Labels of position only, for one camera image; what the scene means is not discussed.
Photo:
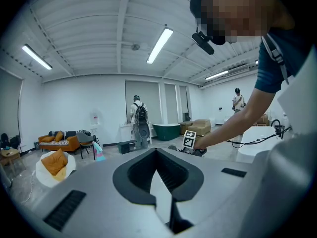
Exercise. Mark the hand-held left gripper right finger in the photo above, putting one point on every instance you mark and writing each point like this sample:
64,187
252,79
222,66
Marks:
218,197

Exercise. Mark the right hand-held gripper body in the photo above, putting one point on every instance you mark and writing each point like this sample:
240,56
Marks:
189,139

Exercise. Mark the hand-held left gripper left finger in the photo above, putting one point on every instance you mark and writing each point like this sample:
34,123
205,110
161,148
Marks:
89,207

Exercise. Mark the person's right forearm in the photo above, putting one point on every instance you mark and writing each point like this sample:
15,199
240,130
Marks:
218,133

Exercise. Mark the small cardboard box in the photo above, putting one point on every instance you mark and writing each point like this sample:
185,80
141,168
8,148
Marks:
184,128

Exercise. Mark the large cardboard box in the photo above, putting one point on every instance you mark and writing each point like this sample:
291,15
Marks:
200,128

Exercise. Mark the dark green bathtub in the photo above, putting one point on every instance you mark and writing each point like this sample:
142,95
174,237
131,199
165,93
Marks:
166,133

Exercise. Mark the narrow grey roller blind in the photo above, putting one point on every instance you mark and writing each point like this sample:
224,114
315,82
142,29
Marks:
171,103
183,98

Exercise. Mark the pink blue towel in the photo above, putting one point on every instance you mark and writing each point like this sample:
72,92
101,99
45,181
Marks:
99,154

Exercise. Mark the black backpack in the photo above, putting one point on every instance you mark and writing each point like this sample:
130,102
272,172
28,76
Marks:
141,113

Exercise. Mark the white round chair orange cushion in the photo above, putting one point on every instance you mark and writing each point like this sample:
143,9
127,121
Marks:
42,175

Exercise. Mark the large orange pillow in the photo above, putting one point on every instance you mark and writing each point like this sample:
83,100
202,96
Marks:
54,161

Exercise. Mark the dark low stool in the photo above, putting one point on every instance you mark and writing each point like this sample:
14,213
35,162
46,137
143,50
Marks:
126,145

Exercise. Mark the white vanity unit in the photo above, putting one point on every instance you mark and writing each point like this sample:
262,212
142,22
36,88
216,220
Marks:
125,128

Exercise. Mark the white bathtub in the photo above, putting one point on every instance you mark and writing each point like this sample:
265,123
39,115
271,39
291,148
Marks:
255,142

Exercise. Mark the orange sofa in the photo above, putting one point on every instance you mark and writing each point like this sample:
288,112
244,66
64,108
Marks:
73,142

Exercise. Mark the wide grey roller blind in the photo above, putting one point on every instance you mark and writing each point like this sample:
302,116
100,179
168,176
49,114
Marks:
142,90
10,103

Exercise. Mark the long ceiling light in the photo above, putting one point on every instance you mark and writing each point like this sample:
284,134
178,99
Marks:
37,56
216,75
159,45

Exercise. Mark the grey chair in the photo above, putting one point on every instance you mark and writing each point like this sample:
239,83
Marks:
84,137

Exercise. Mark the black white striped throw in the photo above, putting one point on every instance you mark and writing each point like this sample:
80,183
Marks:
68,133

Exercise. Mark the orange square cushion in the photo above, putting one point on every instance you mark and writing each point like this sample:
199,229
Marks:
58,136
47,139

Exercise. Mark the white air vent grille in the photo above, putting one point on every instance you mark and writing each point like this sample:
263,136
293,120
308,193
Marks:
236,71

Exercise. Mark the white water dispenser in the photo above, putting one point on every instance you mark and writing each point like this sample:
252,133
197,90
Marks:
94,118

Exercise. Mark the black faucet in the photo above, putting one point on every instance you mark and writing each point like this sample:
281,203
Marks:
280,131

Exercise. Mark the small wooden side table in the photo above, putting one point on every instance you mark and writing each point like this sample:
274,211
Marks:
10,154

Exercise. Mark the black bag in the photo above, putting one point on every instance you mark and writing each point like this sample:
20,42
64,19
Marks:
4,140
15,141

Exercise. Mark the person's teal shirt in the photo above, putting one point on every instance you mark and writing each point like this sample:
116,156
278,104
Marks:
270,78

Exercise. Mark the round ceiling fixture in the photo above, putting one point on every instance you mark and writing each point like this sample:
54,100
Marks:
135,46

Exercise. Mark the person's head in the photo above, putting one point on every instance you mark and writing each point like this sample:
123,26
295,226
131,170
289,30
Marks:
247,14

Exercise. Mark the black head-mounted camera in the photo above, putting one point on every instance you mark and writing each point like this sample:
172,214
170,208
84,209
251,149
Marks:
204,44

